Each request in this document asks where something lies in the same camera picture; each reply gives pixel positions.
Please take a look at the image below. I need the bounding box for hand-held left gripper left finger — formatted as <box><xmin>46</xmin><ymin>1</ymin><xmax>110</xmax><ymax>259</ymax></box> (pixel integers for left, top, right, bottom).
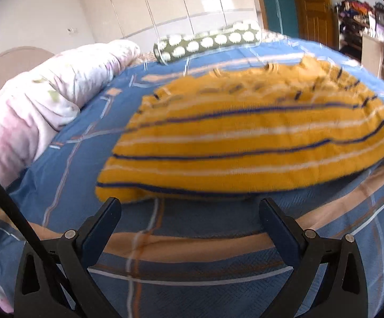
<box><xmin>14</xmin><ymin>197</ymin><xmax>122</xmax><ymax>318</ymax></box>

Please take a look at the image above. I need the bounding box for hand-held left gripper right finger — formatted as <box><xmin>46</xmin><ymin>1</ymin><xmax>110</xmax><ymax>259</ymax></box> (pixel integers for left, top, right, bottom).
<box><xmin>258</xmin><ymin>197</ymin><xmax>369</xmax><ymax>318</ymax></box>

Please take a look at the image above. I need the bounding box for yellow striped knit sweater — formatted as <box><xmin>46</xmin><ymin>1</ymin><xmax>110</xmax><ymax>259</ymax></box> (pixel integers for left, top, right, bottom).
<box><xmin>95</xmin><ymin>55</ymin><xmax>384</xmax><ymax>205</ymax></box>

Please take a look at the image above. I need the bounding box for blue patterned bed sheet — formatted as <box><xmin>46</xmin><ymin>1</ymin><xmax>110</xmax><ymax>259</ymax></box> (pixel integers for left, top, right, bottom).
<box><xmin>0</xmin><ymin>30</ymin><xmax>384</xmax><ymax>318</ymax></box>

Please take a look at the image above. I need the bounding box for pink floral duvet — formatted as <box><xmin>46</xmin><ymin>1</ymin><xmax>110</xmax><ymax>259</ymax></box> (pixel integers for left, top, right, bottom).
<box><xmin>0</xmin><ymin>39</ymin><xmax>142</xmax><ymax>315</ymax></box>

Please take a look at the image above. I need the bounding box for beige curved headboard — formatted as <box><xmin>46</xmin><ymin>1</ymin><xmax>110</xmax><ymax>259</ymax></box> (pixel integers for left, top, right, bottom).
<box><xmin>0</xmin><ymin>46</ymin><xmax>55</xmax><ymax>91</ymax></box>

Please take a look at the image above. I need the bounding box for white side cabinet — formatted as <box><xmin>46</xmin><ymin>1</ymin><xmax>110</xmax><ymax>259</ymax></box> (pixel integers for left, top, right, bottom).
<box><xmin>360</xmin><ymin>33</ymin><xmax>384</xmax><ymax>91</ymax></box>

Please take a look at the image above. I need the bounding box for green patterned bolster pillow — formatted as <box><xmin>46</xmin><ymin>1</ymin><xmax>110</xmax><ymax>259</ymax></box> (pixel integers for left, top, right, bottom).
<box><xmin>153</xmin><ymin>20</ymin><xmax>262</xmax><ymax>65</ymax></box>

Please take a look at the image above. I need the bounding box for cluttered storage shelf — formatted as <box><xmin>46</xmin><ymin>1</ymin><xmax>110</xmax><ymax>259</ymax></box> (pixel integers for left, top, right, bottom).
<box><xmin>334</xmin><ymin>0</ymin><xmax>384</xmax><ymax>61</ymax></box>

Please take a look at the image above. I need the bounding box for brown wooden door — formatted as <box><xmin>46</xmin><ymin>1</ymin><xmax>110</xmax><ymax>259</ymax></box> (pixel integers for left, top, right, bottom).
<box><xmin>291</xmin><ymin>0</ymin><xmax>340</xmax><ymax>49</ymax></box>

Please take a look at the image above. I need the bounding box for teal door panel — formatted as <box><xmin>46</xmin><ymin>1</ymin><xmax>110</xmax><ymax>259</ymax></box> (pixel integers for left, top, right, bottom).
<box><xmin>256</xmin><ymin>0</ymin><xmax>300</xmax><ymax>39</ymax></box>

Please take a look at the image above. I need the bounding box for white glossy wardrobe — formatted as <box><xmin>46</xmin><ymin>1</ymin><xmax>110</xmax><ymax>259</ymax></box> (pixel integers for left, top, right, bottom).
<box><xmin>76</xmin><ymin>0</ymin><xmax>267</xmax><ymax>54</ymax></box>

